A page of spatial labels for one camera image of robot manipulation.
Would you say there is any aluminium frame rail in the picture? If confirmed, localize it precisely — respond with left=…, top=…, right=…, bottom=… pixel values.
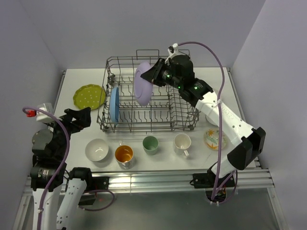
left=13, top=167, right=288, bottom=230

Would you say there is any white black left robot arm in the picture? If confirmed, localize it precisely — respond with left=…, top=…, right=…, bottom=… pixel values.
left=23, top=107, right=113, bottom=230

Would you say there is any floral painted bowl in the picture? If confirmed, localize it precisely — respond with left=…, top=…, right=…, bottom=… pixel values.
left=203, top=128, right=219, bottom=151

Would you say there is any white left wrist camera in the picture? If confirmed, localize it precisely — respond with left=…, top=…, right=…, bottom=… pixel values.
left=26, top=103, right=55, bottom=124

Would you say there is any floral mug orange inside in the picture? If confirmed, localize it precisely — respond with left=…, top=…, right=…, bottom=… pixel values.
left=115, top=141, right=135, bottom=170

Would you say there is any grey wire dish rack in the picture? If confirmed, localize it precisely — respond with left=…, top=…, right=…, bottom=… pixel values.
left=96, top=49, right=200, bottom=133

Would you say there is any lilac plastic plate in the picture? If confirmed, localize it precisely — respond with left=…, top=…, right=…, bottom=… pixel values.
left=133, top=62, right=153, bottom=106

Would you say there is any cream white mug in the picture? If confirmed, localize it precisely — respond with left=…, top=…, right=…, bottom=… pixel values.
left=173, top=133, right=191, bottom=158

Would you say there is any white bowl right near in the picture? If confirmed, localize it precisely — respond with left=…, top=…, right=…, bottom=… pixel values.
left=206, top=112, right=219, bottom=126

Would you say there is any blue plastic plate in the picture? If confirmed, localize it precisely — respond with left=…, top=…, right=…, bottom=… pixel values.
left=109, top=87, right=119, bottom=123

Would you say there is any green cup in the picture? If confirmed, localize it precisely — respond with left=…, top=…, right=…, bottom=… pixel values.
left=142, top=136, right=159, bottom=155

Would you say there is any green polka-dot plate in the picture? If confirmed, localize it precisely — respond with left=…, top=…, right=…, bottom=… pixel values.
left=72, top=84, right=106, bottom=110

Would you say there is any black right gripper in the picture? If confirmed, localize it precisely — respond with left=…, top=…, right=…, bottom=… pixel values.
left=140, top=58, right=182, bottom=90

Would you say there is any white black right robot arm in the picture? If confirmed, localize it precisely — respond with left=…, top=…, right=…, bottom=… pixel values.
left=140, top=55, right=266, bottom=190

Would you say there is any white bowl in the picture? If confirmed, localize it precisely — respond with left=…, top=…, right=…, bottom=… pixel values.
left=206, top=112, right=219, bottom=126
left=85, top=138, right=109, bottom=162

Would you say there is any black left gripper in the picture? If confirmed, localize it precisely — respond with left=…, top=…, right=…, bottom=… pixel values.
left=45, top=106, right=90, bottom=159

